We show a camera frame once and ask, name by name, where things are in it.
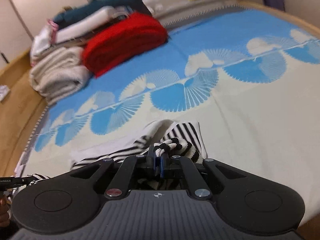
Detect teal shark plush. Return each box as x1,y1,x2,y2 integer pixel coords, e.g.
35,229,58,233
53,0,152,29

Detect pink white folded clothes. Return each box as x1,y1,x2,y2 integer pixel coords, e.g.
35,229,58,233
30,19,59,67

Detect crumpled plastic wrapper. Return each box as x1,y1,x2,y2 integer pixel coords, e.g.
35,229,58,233
0,85,10,102

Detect white folded cloth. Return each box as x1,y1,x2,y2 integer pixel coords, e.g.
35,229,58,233
55,6,129,43

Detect person's hand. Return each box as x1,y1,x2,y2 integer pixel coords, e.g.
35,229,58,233
0,196,10,228

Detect blue white patterned bedspread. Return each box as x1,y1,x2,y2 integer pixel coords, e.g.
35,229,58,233
15,5,319,220

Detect wooden bed headboard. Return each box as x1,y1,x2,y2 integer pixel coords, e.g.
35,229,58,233
1,50,46,177

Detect cream folded blanket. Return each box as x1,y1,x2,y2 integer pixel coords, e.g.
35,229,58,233
29,47,92,106

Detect striped white hooded garment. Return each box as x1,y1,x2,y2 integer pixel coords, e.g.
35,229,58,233
7,119,208,203

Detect red folded blanket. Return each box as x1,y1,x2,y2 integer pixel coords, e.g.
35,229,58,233
82,12,168,77

